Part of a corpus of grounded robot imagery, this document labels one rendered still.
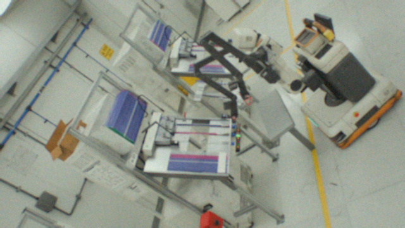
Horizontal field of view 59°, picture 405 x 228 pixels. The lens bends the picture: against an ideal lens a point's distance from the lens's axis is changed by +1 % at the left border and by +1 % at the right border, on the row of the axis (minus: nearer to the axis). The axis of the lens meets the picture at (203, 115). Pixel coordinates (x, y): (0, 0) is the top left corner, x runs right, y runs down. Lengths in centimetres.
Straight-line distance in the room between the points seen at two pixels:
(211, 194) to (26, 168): 207
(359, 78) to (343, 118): 35
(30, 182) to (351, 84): 328
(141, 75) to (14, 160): 161
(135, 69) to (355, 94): 235
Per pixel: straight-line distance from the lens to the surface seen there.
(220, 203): 327
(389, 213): 291
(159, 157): 315
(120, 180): 321
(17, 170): 425
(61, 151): 311
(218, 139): 325
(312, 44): 301
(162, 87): 424
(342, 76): 303
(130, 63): 415
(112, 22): 619
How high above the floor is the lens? 235
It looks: 24 degrees down
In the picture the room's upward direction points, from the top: 51 degrees counter-clockwise
